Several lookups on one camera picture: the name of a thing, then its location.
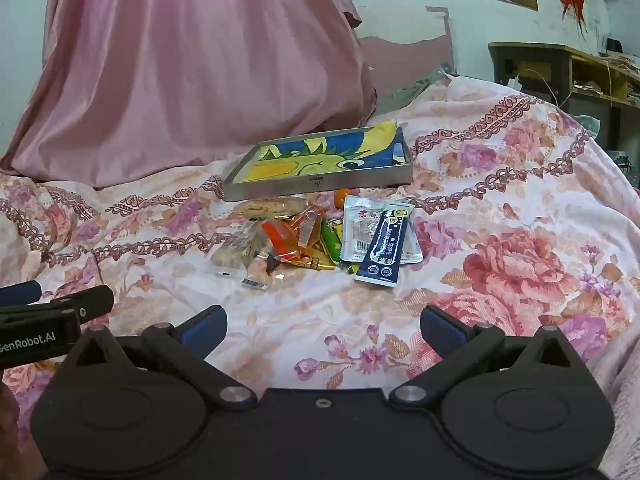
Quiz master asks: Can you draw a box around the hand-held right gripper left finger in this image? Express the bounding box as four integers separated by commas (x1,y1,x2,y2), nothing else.
62,305,258,409

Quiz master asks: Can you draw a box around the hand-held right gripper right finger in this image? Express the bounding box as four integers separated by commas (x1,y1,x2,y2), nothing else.
390,305,583,408

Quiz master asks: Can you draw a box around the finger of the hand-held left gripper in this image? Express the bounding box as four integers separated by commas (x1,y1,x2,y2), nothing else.
0,281,43,307
0,285,115,322

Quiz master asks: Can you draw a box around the clear rice cracker packet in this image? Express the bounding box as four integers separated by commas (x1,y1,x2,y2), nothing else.
234,197,312,222
209,230,271,281

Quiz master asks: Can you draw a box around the clear packet with dark candy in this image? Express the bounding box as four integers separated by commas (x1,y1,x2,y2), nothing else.
241,251,287,291

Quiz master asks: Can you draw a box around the dark blue toothpaste box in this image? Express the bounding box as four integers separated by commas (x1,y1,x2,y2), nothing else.
353,201,414,287

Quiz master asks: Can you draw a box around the orange snack packet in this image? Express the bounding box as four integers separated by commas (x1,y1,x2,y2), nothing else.
261,219,297,257
298,208,324,250

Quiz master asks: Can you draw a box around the gold snack packet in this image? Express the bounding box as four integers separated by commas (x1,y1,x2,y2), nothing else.
284,249,337,272

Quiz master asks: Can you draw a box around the white snack packet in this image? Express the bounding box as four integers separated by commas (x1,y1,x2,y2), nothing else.
341,194,424,265

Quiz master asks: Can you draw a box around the green white tube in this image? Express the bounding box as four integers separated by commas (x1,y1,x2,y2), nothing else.
320,218,344,262

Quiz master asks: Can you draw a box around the grey metal tray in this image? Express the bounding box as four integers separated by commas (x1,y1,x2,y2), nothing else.
221,125,414,203

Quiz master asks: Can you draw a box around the floral bedsheet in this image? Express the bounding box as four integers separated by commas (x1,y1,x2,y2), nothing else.
0,74,640,480

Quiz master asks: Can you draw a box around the painted paper sheet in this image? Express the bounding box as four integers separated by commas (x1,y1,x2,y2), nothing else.
234,121,407,177

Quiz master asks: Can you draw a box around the grey cloth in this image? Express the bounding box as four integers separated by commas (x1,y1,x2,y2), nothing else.
377,62,457,111

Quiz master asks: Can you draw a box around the pink satin quilt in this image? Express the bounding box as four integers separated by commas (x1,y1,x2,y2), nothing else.
0,0,379,189

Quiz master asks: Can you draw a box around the wooden shelf unit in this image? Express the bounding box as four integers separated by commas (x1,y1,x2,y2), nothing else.
488,42,640,156

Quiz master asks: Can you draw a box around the white cable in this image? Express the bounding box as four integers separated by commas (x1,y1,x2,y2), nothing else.
506,67,562,107

